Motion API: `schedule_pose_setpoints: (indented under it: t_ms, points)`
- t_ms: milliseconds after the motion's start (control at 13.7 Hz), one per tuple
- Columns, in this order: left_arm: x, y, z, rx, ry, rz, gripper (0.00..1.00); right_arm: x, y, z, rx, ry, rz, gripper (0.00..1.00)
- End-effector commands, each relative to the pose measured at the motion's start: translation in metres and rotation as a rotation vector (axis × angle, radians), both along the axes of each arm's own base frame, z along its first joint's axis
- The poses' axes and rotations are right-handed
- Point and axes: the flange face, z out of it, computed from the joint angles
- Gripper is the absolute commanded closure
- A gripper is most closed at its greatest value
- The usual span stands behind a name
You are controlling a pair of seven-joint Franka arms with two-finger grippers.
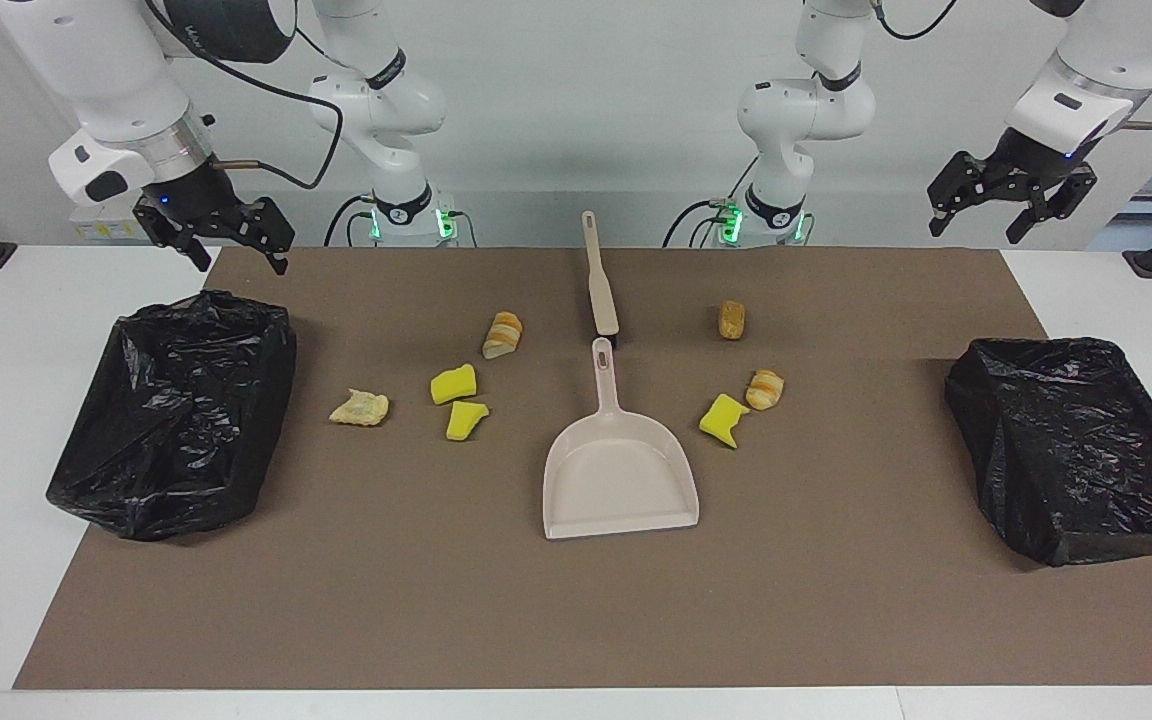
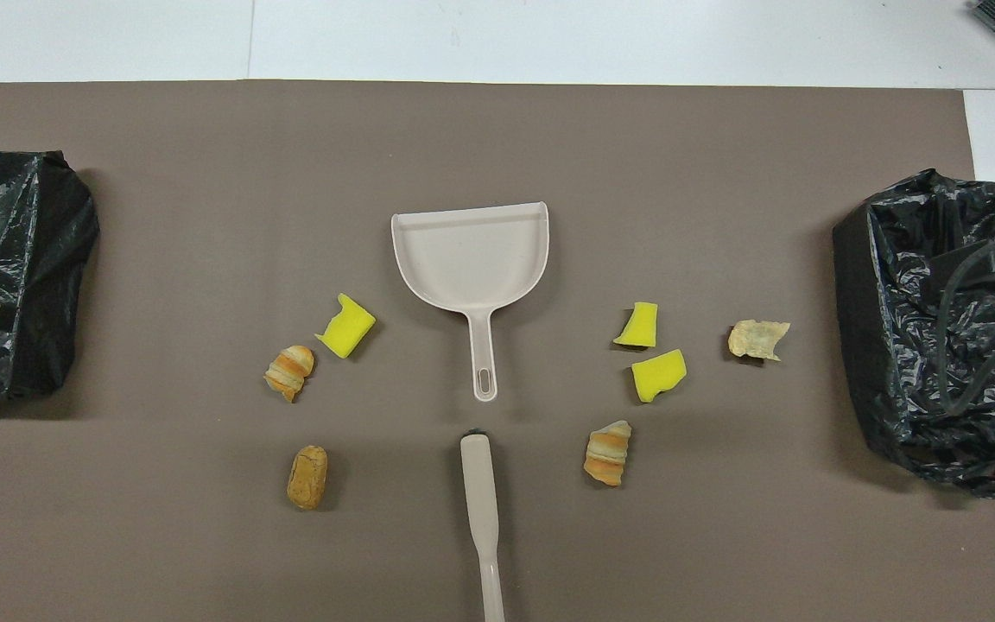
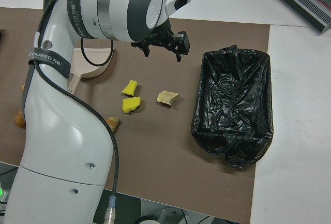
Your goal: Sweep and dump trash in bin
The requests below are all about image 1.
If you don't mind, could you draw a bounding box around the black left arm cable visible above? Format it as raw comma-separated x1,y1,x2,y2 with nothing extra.
866,0,1152,131

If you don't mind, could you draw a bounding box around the pale cracker piece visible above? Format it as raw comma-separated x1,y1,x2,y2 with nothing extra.
328,389,390,428

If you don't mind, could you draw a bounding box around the large notched yellow sponge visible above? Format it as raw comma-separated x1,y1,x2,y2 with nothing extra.
698,393,751,449

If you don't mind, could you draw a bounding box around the white wall socket box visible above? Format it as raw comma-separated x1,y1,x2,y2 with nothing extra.
69,205,152,241

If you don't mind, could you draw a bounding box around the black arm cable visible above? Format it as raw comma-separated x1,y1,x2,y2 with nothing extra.
141,0,345,191
866,0,1152,131

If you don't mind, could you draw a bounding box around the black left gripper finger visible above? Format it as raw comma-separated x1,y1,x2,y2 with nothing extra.
1004,165,1099,246
927,150,999,239

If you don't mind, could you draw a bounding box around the brown table mat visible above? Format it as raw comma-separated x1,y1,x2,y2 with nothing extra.
13,247,1152,691

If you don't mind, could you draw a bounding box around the rounded yellow sponge chunk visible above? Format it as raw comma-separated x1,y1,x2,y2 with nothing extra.
430,363,478,406

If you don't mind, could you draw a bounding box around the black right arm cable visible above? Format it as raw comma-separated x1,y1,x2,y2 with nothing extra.
141,0,345,191

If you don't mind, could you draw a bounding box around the small notched yellow sponge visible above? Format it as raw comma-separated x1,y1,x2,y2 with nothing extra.
446,401,490,442

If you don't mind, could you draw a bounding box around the beige hand brush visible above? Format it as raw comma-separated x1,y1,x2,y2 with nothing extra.
581,210,621,349

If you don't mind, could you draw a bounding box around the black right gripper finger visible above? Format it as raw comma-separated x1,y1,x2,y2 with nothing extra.
234,196,296,277
134,203,213,273

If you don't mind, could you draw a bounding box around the black base cable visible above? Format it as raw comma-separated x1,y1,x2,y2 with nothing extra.
663,198,737,248
324,195,377,248

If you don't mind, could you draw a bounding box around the striped croissant bread piece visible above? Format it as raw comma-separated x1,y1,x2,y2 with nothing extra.
745,369,785,412
482,311,524,360

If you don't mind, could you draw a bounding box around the black trash bag bin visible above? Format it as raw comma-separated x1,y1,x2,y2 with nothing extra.
944,337,1152,568
46,290,299,543

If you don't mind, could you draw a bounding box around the beige plastic dustpan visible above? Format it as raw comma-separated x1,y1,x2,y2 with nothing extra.
542,337,700,541

